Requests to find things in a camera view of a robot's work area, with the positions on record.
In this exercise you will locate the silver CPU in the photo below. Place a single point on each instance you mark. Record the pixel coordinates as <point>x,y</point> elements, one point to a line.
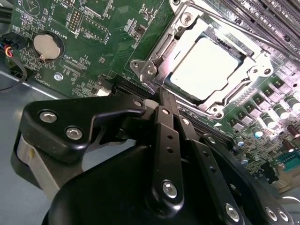
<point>201,68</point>

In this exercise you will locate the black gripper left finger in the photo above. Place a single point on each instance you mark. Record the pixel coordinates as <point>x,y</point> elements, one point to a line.
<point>98,106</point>

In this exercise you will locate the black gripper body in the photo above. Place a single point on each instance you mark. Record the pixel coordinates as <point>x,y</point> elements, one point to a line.
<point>105,194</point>

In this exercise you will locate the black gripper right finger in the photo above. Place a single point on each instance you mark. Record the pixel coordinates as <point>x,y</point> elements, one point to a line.
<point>198,150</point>

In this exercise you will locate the metal socket cover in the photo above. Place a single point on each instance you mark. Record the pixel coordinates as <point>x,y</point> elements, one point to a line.
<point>234,86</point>

